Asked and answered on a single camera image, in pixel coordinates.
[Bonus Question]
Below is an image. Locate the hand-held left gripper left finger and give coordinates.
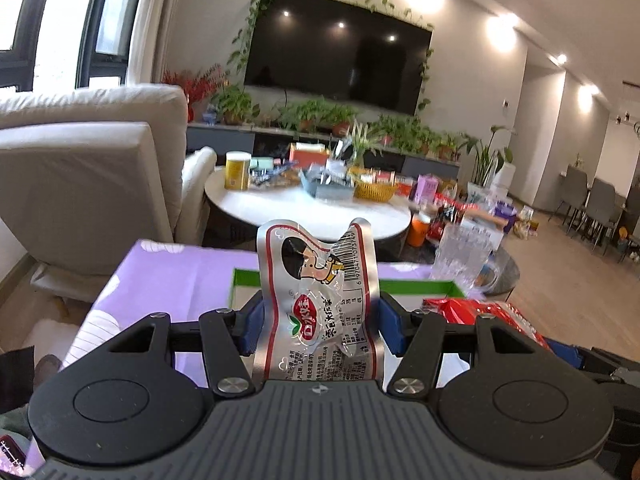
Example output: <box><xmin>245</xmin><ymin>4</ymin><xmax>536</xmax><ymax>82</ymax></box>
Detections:
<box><xmin>102</xmin><ymin>291</ymin><xmax>265</xmax><ymax>401</ymax></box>

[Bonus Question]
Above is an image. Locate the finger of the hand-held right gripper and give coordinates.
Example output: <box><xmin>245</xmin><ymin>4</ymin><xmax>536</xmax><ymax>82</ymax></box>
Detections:
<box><xmin>550</xmin><ymin>342</ymin><xmax>640</xmax><ymax>377</ymax></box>

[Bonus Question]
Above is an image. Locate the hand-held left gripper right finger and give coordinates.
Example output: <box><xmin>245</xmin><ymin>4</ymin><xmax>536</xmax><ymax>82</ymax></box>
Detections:
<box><xmin>377</xmin><ymin>291</ymin><xmax>553</xmax><ymax>402</ymax></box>

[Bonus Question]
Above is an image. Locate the green cardboard box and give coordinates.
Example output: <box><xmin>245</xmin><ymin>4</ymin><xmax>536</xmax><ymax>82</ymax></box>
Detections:
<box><xmin>227</xmin><ymin>267</ymin><xmax>469</xmax><ymax>317</ymax></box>

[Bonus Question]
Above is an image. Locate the silver snack packet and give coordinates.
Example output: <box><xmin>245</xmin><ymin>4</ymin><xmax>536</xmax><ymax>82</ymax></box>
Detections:
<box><xmin>250</xmin><ymin>217</ymin><xmax>386</xmax><ymax>386</ymax></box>

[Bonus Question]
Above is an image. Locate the large red snack packet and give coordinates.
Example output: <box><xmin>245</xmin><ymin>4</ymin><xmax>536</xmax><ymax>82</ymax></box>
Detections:
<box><xmin>422</xmin><ymin>297</ymin><xmax>552</xmax><ymax>357</ymax></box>

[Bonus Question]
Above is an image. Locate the orange container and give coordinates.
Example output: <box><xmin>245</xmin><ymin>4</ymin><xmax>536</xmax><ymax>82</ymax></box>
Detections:
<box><xmin>407</xmin><ymin>212</ymin><xmax>432</xmax><ymax>247</ymax></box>

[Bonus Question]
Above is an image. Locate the round white coffee table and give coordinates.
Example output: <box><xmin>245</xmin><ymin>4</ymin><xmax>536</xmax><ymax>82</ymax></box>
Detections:
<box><xmin>204</xmin><ymin>162</ymin><xmax>426</xmax><ymax>244</ymax></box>

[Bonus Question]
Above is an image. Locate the yellow woven basket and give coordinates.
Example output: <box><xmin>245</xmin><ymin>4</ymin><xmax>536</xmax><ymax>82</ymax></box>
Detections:
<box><xmin>352</xmin><ymin>170</ymin><xmax>398</xmax><ymax>202</ymax></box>

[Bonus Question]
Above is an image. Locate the purple carton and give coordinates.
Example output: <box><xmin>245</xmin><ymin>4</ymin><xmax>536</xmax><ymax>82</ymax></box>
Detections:
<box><xmin>415</xmin><ymin>175</ymin><xmax>439</xmax><ymax>207</ymax></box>

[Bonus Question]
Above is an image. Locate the blue-grey tray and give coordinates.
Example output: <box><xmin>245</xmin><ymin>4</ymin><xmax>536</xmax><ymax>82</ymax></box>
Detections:
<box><xmin>299</xmin><ymin>167</ymin><xmax>357</xmax><ymax>200</ymax></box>

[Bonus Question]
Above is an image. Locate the grey dining chair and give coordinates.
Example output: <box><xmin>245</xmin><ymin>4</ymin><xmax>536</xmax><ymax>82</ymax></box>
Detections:
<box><xmin>550</xmin><ymin>165</ymin><xmax>592</xmax><ymax>234</ymax></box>
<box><xmin>582</xmin><ymin>177</ymin><xmax>627</xmax><ymax>251</ymax></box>

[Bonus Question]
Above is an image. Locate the yellow can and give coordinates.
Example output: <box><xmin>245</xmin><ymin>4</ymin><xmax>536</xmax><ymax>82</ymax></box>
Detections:
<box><xmin>225</xmin><ymin>151</ymin><xmax>251</xmax><ymax>191</ymax></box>

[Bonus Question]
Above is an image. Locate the purple bucket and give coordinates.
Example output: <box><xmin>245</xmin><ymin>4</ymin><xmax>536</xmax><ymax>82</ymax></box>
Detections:
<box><xmin>492</xmin><ymin>200</ymin><xmax>519</xmax><ymax>234</ymax></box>

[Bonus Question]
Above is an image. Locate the orange box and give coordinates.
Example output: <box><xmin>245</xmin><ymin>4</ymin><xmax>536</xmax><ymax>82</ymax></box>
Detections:
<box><xmin>290</xmin><ymin>142</ymin><xmax>326</xmax><ymax>166</ymax></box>

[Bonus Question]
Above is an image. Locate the leafy plant in white pot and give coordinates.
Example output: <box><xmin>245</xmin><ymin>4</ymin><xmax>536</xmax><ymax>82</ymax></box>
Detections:
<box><xmin>470</xmin><ymin>125</ymin><xmax>517</xmax><ymax>202</ymax></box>

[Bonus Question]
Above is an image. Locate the grassy table plant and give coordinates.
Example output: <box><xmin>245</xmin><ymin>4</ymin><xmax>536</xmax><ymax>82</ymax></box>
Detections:
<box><xmin>345</xmin><ymin>120</ymin><xmax>382</xmax><ymax>168</ymax></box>

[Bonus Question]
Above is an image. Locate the grey television console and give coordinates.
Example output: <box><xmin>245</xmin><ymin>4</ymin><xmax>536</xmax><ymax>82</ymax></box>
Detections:
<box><xmin>186</xmin><ymin>122</ymin><xmax>461</xmax><ymax>167</ymax></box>

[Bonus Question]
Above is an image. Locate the cream armchair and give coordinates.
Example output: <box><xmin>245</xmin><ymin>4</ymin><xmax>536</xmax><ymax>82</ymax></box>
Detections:
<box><xmin>0</xmin><ymin>84</ymin><xmax>218</xmax><ymax>311</ymax></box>

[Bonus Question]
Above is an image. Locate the row of potted plants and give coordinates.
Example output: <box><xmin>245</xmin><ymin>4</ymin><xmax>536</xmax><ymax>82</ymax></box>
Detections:
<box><xmin>210</xmin><ymin>85</ymin><xmax>473</xmax><ymax>163</ymax></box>

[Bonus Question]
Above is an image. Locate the red flower arrangement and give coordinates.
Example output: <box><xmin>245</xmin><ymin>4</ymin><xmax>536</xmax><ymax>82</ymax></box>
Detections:
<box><xmin>162</xmin><ymin>64</ymin><xmax>228</xmax><ymax>122</ymax></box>

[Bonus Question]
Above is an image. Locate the black framed window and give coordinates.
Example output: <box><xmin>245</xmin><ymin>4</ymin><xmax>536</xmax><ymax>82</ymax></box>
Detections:
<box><xmin>0</xmin><ymin>0</ymin><xmax>153</xmax><ymax>93</ymax></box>

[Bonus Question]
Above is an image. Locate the wall television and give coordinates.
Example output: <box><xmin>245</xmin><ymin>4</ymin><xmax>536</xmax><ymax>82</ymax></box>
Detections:
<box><xmin>244</xmin><ymin>0</ymin><xmax>433</xmax><ymax>117</ymax></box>

